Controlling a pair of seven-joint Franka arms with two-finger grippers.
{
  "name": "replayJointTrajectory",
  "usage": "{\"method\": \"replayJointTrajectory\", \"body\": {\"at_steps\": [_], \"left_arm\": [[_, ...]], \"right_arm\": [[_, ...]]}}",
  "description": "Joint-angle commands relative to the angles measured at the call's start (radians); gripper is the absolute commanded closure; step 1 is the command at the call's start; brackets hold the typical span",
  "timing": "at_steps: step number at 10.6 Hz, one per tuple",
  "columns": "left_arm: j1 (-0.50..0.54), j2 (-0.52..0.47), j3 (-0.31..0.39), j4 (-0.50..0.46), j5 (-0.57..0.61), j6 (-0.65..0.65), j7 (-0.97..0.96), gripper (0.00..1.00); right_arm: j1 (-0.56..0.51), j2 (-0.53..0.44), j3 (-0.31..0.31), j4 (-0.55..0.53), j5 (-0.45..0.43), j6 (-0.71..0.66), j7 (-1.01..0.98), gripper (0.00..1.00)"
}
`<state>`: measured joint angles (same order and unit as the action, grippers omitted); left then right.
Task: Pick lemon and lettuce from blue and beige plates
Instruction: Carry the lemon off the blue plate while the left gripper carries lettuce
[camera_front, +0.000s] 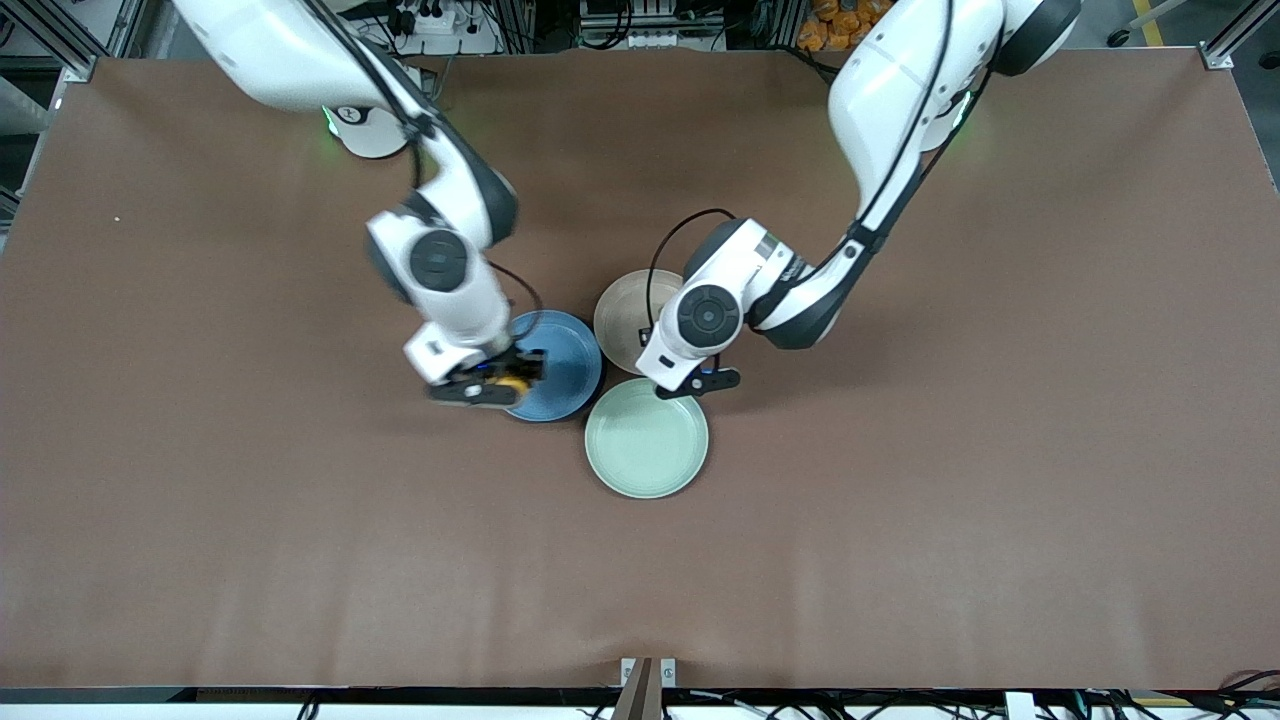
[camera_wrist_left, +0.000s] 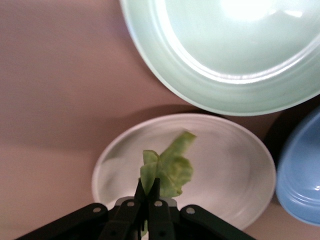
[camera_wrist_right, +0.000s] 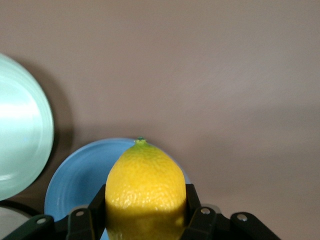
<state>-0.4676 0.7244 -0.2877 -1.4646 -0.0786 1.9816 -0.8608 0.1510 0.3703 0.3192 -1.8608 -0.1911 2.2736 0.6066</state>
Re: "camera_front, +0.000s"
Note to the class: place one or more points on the orange snack bag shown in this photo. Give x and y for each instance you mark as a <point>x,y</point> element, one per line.
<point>835,22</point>

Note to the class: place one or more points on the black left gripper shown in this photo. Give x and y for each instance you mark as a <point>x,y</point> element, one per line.
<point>644,336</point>

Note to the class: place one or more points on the yellow lemon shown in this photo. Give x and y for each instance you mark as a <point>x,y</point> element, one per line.
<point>514,382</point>

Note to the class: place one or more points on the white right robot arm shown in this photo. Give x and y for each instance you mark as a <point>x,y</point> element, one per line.
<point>440,260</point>

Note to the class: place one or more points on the light green plate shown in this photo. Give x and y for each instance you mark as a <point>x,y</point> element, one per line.
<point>647,440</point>

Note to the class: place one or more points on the blue plate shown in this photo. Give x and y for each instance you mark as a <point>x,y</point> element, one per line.
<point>565,365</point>

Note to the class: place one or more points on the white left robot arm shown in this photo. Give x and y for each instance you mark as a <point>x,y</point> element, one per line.
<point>880,110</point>

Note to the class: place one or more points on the beige plate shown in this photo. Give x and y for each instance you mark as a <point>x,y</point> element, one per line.
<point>622,310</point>

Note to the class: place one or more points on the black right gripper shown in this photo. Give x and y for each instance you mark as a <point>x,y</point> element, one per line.
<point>527,363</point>

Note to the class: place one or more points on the white power strip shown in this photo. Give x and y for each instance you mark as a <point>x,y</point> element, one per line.
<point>440,22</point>

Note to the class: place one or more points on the aluminium frame post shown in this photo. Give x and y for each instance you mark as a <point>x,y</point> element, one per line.
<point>85,40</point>
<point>1235,40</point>

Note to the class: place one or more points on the metal table edge bracket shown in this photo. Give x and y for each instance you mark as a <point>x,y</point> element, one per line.
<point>647,685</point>

